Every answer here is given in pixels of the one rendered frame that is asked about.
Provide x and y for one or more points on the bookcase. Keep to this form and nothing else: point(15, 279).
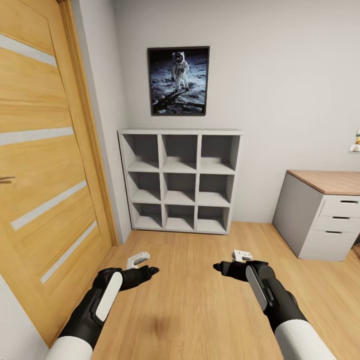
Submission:
point(175, 222)

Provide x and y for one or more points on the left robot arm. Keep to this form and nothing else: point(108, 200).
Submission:
point(79, 336)

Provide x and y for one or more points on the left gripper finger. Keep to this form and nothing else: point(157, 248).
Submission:
point(153, 270)

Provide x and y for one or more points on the painting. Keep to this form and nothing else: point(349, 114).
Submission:
point(178, 80)

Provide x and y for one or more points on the door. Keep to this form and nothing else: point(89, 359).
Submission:
point(56, 218)

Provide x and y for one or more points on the desk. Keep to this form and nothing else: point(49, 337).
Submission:
point(318, 213)

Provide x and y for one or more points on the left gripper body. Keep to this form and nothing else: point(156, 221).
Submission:
point(139, 276)

